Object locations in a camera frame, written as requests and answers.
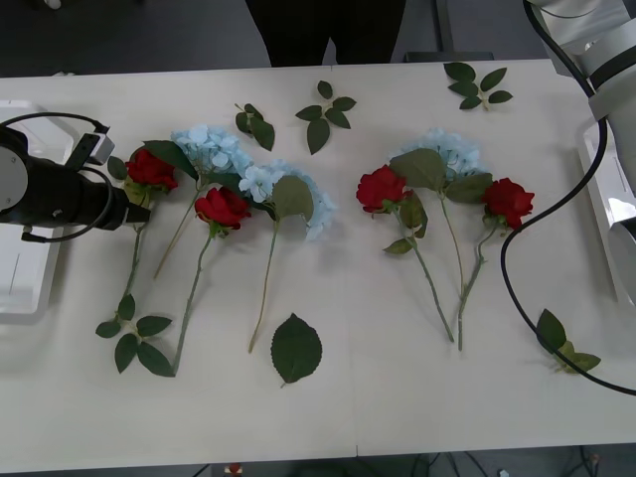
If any red rose with green stem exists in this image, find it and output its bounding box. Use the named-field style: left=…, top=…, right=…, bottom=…
left=356, top=165, right=456, bottom=344
left=170, top=186, right=253, bottom=378
left=106, top=147, right=180, bottom=314
left=455, top=177, right=537, bottom=352

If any person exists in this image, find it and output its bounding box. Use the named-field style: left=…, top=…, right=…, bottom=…
left=244, top=0, right=407, bottom=69

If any shallow white box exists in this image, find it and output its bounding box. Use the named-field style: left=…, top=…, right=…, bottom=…
left=575, top=118, right=636, bottom=305
left=0, top=98, right=76, bottom=325

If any pale blue flower with stem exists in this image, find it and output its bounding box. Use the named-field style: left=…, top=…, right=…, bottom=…
left=142, top=123, right=254, bottom=279
left=388, top=126, right=495, bottom=299
left=238, top=158, right=340, bottom=355

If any grey metal stand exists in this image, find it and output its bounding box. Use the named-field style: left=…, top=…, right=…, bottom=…
left=404, top=0, right=497, bottom=64

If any large single green leaf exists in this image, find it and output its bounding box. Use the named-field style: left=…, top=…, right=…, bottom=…
left=269, top=312, right=324, bottom=390

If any loose green leaf twig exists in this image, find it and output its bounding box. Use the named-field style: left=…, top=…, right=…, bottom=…
left=535, top=307, right=603, bottom=376
left=234, top=102, right=276, bottom=152
left=94, top=292, right=177, bottom=379
left=294, top=79, right=358, bottom=156
left=442, top=61, right=515, bottom=112

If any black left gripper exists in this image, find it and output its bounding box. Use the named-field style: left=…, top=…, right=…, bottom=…
left=74, top=179, right=152, bottom=232

